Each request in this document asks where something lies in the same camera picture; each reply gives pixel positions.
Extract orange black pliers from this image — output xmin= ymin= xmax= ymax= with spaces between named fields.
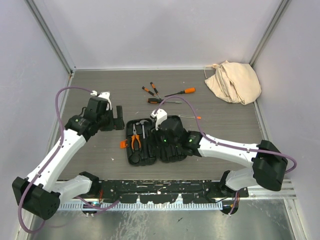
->
xmin=131 ymin=123 xmax=142 ymax=152

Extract black handled claw hammer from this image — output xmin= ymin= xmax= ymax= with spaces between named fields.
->
xmin=138 ymin=119 xmax=149 ymax=149

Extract black plastic tool case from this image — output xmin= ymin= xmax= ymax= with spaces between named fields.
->
xmin=120 ymin=118 xmax=193 ymax=166

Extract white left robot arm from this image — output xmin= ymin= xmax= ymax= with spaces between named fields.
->
xmin=12 ymin=91 xmax=124 ymax=220

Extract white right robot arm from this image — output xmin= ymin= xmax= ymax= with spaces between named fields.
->
xmin=152 ymin=116 xmax=288 ymax=197

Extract small precision screwdriver left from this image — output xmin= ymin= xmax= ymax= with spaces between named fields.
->
xmin=142 ymin=86 xmax=157 ymax=98

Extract small precision screwdriver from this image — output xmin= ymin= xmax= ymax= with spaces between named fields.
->
xmin=142 ymin=86 xmax=157 ymax=98
xmin=150 ymin=82 xmax=161 ymax=99

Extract small precision screwdriver right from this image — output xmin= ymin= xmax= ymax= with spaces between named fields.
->
xmin=150 ymin=82 xmax=161 ymax=99

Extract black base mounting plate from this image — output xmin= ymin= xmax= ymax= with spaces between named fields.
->
xmin=71 ymin=179 xmax=250 ymax=205

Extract beige cloth bag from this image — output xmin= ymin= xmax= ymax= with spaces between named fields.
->
xmin=204 ymin=60 xmax=262 ymax=105

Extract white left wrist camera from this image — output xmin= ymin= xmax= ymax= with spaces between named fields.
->
xmin=90 ymin=90 xmax=113 ymax=111

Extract black handled screwdriver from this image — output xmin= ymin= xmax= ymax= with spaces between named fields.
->
xmin=147 ymin=98 xmax=182 ymax=104

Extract orange handled screwdriver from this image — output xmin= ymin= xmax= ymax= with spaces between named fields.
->
xmin=165 ymin=87 xmax=196 ymax=97

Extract slotted grey cable duct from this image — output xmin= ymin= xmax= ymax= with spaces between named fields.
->
xmin=58 ymin=200 xmax=223 ymax=211

